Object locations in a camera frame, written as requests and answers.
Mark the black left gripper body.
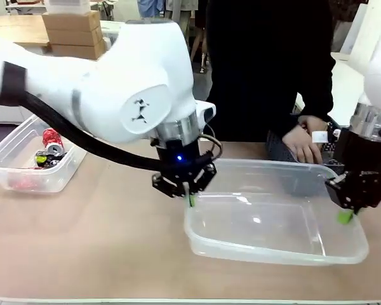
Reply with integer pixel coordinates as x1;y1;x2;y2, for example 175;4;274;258
151;139;217;198

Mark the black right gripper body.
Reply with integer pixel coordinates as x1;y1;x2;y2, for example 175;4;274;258
324;126;381;211

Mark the clear plastic bin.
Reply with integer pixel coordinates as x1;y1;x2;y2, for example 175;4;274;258
0;114;88;194
183;158;370;266

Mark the crushed red can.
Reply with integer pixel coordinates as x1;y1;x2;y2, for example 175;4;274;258
42;128;66;154

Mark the crushed black green can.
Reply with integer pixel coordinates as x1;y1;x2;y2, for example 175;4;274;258
34;149;68;168

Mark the red wrapper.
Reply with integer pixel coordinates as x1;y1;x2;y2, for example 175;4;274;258
8;176;37;191

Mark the person's left forearm black sleeve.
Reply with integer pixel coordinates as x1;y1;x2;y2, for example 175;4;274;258
281;53;335;140

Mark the person's left hand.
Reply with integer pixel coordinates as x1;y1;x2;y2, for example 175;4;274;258
282;114;323;165

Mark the white side table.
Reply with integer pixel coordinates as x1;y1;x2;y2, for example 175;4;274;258
293;52;369;128

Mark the person's black sweater torso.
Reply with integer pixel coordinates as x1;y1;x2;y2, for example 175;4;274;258
205;0;335;143

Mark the white partition panel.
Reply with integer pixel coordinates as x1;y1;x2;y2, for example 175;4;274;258
338;0;381;62

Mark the translucent storage box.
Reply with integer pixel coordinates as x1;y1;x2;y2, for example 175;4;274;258
100;20;122;44

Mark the brown cardboard box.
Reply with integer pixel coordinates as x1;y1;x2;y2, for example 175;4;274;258
50;40;107;60
46;26;103;46
42;10;102;32

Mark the bystander in blue shirt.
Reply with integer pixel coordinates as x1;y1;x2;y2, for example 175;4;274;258
138;0;157;19

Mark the white plastic container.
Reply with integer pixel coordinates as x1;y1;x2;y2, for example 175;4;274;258
47;0;91;14

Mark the wooden desk top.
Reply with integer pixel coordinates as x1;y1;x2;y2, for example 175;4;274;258
0;15;50;46

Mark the thin black camera cable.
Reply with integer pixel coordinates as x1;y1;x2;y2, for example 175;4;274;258
199;125;224;161

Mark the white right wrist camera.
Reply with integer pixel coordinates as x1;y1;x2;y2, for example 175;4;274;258
311;128;342;144

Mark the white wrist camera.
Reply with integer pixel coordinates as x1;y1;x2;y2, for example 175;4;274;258
311;128;342;144
195;100;217;125

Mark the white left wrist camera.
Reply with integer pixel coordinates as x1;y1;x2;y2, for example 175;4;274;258
195;100;217;125

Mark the black braided cable sleeve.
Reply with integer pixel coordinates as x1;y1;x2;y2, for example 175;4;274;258
21;91;166;174

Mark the black velcro strap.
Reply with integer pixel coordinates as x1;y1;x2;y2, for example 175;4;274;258
0;61;29;107

